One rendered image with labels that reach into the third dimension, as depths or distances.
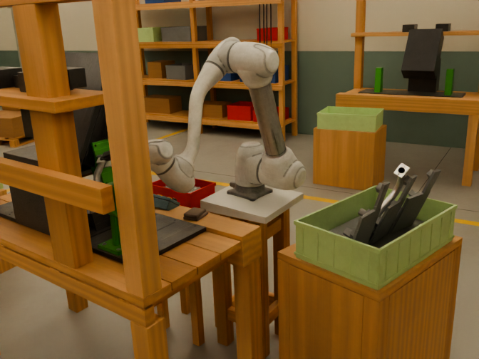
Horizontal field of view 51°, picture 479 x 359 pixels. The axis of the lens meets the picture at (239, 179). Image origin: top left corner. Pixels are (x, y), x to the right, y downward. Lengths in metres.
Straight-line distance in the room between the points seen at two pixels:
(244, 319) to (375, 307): 0.66
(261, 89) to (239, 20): 6.06
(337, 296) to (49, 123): 1.28
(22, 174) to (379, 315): 1.44
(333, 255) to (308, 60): 5.87
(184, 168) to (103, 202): 0.50
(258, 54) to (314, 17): 5.58
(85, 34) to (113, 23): 8.83
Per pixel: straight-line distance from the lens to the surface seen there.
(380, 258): 1.95
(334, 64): 7.59
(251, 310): 2.38
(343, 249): 2.03
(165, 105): 8.60
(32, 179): 2.02
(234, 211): 2.47
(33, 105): 1.90
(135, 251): 1.73
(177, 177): 2.08
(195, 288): 2.85
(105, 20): 1.59
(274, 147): 2.37
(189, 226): 2.28
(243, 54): 2.15
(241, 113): 7.74
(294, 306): 2.32
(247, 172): 2.54
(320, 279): 2.15
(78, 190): 1.79
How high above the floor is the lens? 1.79
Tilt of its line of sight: 18 degrees down
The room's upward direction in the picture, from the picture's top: 2 degrees counter-clockwise
